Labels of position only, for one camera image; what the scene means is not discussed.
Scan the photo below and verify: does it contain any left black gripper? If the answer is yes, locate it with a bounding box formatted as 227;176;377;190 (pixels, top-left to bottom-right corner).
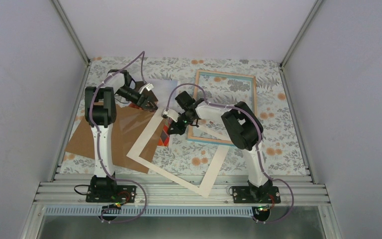
116;86;158;111

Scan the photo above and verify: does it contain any printed photo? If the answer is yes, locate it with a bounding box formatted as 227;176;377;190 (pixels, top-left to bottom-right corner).
115;79;180;147

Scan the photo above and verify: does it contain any brown backing board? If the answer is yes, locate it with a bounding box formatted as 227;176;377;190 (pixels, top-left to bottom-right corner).
66;106;168;174

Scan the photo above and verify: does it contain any teal wooden picture frame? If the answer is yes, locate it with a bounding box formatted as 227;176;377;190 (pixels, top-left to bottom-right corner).
187;70;257;146

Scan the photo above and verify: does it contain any cream mat board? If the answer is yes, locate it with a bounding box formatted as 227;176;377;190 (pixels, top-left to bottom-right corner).
127;109;229;198

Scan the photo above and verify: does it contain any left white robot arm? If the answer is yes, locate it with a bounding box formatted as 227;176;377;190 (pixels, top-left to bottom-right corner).
85;70;158;203

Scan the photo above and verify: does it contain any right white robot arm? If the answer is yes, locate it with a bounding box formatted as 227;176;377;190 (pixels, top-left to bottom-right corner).
162;92;273;203

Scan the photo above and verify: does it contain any floral tablecloth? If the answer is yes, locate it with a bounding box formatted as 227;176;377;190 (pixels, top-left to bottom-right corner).
60;57;306;176

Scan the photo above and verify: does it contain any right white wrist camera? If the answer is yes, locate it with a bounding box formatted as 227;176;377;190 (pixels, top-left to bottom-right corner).
162;109;180;122

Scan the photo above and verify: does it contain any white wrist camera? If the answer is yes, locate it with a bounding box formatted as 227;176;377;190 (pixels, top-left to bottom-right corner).
162;109;180;122
139;83;154;94

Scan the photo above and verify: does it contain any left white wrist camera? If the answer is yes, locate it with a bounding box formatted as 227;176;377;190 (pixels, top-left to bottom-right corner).
139;83;154;94

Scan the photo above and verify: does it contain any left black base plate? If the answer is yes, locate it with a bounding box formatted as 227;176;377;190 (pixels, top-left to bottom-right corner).
86;185;137;204

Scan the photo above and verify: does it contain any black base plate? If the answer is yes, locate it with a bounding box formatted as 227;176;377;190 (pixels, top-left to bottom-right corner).
86;185;137;204
228;186;281;204

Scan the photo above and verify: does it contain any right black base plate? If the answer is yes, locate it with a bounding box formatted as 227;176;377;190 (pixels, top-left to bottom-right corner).
228;186;281;204

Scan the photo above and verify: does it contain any slotted cable duct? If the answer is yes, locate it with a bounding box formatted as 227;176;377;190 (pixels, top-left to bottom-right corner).
43;205;253;218

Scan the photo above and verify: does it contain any aluminium rail frame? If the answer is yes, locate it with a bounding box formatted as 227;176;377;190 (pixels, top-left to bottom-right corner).
23;0;341;239

